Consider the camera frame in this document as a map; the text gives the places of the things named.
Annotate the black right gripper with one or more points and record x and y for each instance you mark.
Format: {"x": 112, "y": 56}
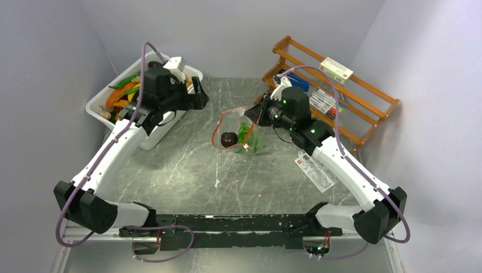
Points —
{"x": 258, "y": 112}

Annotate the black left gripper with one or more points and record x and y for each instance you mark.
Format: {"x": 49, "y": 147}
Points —
{"x": 196, "y": 100}

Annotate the green napa cabbage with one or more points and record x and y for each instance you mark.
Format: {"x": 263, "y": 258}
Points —
{"x": 249, "y": 140}

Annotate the clear zip bag orange zipper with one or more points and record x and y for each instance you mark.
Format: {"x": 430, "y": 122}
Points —
{"x": 230, "y": 121}

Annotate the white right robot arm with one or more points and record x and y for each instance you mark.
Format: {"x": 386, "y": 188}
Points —
{"x": 380, "y": 207}

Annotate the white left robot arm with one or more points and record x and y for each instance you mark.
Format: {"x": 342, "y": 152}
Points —
{"x": 82, "y": 200}

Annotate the blue stapler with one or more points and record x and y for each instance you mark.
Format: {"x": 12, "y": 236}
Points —
{"x": 298, "y": 81}

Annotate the coloured marker pen set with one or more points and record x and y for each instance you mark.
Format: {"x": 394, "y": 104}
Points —
{"x": 324, "y": 103}

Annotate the green chili pepper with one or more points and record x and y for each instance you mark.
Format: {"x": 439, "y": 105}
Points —
{"x": 124, "y": 81}

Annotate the orange wooden rack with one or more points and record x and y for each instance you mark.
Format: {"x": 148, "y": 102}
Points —
{"x": 359, "y": 106}

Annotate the white box on rack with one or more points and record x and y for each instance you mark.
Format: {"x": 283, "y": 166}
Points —
{"x": 336, "y": 70}

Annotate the white garlic bulb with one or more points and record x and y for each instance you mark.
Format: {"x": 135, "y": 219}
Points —
{"x": 104, "y": 113}

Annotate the white printed leaflet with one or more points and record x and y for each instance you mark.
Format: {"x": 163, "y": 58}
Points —
{"x": 315, "y": 172}

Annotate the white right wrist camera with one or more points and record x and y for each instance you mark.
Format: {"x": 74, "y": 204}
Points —
{"x": 284, "y": 83}

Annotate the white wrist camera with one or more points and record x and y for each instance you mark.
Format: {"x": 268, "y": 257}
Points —
{"x": 176, "y": 67}
{"x": 284, "y": 83}

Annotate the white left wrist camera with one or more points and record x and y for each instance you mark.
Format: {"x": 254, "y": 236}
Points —
{"x": 176, "y": 67}

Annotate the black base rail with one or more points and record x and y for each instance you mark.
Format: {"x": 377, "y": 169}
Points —
{"x": 169, "y": 232}

